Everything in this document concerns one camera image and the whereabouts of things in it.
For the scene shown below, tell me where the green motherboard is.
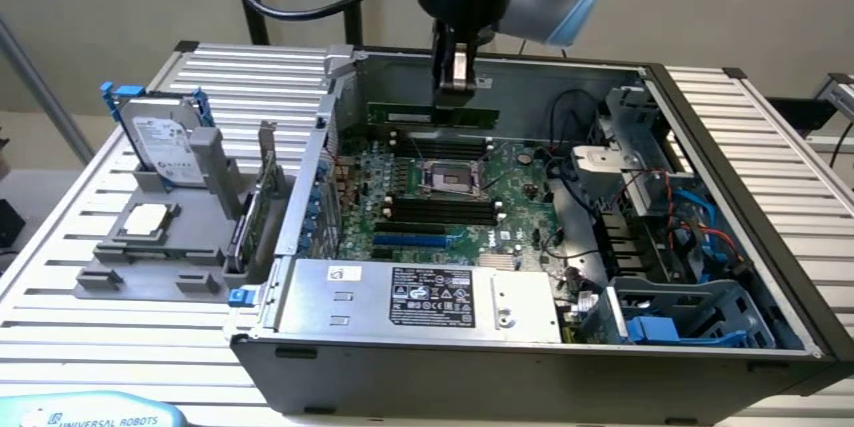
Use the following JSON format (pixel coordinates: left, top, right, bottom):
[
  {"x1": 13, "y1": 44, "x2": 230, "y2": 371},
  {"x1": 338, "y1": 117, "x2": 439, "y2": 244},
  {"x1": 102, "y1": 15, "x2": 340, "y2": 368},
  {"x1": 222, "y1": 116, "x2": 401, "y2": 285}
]
[{"x1": 330, "y1": 130, "x2": 572, "y2": 276}]

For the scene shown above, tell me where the silver hard disk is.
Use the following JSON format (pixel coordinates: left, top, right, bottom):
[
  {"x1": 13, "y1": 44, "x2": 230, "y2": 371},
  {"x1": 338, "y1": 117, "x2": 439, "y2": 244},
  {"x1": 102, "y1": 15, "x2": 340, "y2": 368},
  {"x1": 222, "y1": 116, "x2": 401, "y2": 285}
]
[{"x1": 117, "y1": 96, "x2": 205, "y2": 189}]

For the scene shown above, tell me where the green graphics card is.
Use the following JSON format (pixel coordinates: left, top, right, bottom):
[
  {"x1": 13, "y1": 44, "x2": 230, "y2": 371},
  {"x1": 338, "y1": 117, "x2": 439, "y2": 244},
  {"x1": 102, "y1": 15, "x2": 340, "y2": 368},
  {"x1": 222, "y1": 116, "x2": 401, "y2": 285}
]
[{"x1": 224, "y1": 119, "x2": 284, "y2": 274}]

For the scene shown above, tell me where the blue case latch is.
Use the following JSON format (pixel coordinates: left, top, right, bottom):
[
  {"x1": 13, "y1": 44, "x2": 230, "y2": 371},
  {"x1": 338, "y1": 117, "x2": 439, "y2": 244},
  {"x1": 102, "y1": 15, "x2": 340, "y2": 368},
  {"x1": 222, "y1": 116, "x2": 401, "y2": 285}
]
[{"x1": 226, "y1": 285, "x2": 260, "y2": 308}]

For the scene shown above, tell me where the black looped wire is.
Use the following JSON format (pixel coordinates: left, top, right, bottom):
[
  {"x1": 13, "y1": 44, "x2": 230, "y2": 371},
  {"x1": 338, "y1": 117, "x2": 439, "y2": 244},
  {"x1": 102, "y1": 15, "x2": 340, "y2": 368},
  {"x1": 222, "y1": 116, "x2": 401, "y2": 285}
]
[{"x1": 547, "y1": 88, "x2": 605, "y2": 151}]

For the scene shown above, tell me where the silver power supply unit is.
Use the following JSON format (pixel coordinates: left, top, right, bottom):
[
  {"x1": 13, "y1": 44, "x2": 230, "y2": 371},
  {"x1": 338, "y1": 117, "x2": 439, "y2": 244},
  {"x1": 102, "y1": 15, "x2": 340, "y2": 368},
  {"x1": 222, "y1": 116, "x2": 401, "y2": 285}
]
[{"x1": 260, "y1": 258, "x2": 563, "y2": 344}]

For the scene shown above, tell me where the silver chipset heat sink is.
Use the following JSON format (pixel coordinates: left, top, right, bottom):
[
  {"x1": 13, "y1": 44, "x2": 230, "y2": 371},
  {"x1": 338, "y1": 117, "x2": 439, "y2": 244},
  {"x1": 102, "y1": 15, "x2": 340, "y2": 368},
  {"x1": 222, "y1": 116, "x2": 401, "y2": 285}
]
[{"x1": 475, "y1": 253, "x2": 523, "y2": 274}]

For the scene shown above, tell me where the green RAM stick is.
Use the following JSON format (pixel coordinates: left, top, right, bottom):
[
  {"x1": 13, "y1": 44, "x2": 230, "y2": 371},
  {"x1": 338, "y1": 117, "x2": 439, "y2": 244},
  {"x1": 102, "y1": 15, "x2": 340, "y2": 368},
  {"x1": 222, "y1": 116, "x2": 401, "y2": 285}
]
[{"x1": 365, "y1": 101, "x2": 501, "y2": 131}]

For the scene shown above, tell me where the metal CPU socket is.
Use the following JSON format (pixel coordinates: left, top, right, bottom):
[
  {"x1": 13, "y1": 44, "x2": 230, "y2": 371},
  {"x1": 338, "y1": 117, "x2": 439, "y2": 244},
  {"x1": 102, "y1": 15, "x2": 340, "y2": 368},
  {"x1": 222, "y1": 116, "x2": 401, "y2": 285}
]
[{"x1": 404, "y1": 156, "x2": 500, "y2": 199}]

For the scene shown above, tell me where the blue flat data wire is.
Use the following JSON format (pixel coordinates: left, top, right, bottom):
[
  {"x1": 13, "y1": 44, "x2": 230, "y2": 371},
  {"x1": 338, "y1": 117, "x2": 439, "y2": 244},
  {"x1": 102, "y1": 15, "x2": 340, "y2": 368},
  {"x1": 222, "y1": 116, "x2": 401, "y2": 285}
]
[{"x1": 669, "y1": 186, "x2": 725, "y2": 282}]

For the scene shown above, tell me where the red data wire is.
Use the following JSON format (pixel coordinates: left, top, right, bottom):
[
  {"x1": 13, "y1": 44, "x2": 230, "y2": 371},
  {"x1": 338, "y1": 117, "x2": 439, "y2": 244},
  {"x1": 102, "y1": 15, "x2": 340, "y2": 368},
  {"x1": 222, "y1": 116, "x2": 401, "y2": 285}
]
[{"x1": 692, "y1": 227, "x2": 745, "y2": 264}]

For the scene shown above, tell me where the black RAM slot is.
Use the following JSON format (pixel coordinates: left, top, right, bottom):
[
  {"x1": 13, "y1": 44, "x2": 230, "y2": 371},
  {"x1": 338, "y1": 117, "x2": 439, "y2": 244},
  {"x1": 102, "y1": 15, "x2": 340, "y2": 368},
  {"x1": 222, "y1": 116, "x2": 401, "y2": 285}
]
[
  {"x1": 385, "y1": 209, "x2": 501, "y2": 218},
  {"x1": 384, "y1": 216, "x2": 501, "y2": 226},
  {"x1": 388, "y1": 195, "x2": 501, "y2": 204},
  {"x1": 387, "y1": 202, "x2": 501, "y2": 211}
]

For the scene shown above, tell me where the long blue expansion slot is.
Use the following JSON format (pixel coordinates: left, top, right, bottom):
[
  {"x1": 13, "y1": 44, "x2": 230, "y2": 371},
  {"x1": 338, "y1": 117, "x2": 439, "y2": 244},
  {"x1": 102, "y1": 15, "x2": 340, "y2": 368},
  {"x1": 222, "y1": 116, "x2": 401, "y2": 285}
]
[{"x1": 370, "y1": 233, "x2": 448, "y2": 248}]

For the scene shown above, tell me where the metal drive cage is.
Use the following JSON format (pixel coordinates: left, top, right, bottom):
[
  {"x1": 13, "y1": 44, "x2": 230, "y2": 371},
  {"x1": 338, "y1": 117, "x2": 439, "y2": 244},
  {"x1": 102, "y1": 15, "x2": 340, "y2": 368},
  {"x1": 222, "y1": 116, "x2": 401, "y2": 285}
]
[{"x1": 596, "y1": 85, "x2": 696, "y2": 216}]

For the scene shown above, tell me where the grey metal bracket cover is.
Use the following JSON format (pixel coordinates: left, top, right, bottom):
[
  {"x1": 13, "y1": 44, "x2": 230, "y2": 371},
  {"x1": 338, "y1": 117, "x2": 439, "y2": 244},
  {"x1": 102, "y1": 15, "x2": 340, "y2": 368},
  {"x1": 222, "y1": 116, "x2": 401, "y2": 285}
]
[{"x1": 568, "y1": 144, "x2": 643, "y2": 174}]

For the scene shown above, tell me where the grey slanted metal pole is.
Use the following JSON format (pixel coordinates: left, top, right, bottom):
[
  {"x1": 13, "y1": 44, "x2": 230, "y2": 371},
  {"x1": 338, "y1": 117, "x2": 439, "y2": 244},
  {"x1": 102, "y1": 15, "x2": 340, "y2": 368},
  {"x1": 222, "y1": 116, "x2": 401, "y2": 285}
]
[{"x1": 0, "y1": 11, "x2": 96, "y2": 166}]

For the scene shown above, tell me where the silver CPU chip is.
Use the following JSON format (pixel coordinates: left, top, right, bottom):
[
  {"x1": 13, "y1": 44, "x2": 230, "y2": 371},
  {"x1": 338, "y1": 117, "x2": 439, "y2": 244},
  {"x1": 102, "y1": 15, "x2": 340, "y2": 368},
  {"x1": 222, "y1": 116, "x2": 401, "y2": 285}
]
[{"x1": 116, "y1": 203, "x2": 182, "y2": 240}]

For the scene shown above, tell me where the blue disk carrier frame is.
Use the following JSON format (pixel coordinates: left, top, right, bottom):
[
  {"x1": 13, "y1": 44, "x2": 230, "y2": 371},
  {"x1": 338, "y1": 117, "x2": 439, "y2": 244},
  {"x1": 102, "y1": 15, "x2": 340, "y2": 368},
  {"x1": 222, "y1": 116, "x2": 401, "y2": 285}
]
[{"x1": 98, "y1": 80, "x2": 216, "y2": 129}]

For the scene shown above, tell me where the thin red black wire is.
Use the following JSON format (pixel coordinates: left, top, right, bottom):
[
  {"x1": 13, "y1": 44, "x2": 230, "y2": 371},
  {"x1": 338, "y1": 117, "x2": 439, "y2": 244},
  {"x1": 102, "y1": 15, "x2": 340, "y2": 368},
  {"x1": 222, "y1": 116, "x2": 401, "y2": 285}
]
[{"x1": 597, "y1": 170, "x2": 676, "y2": 211}]

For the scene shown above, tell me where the black open PC case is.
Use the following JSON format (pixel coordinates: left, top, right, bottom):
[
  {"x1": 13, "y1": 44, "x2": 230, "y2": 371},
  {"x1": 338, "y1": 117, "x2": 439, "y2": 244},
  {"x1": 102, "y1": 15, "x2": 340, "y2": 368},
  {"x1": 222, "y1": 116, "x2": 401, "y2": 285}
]
[{"x1": 228, "y1": 43, "x2": 854, "y2": 419}]

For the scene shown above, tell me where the black expansion slot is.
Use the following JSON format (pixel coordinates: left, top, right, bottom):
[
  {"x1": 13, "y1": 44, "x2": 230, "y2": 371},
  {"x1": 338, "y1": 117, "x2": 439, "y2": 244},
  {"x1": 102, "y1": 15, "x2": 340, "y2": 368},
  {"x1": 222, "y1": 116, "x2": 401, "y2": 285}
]
[{"x1": 370, "y1": 221, "x2": 447, "y2": 235}]

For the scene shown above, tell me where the grey plastic disk bay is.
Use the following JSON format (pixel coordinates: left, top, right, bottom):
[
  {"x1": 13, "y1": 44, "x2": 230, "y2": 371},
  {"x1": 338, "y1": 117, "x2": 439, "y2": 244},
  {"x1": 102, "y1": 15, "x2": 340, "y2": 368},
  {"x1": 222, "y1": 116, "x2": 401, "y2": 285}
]
[{"x1": 577, "y1": 275, "x2": 783, "y2": 350}]

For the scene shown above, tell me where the grey plastic parts rack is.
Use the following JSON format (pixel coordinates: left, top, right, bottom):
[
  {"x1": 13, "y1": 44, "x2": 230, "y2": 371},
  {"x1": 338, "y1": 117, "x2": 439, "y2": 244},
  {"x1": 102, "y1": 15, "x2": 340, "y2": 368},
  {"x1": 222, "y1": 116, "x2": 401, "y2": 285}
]
[{"x1": 74, "y1": 126, "x2": 289, "y2": 304}]

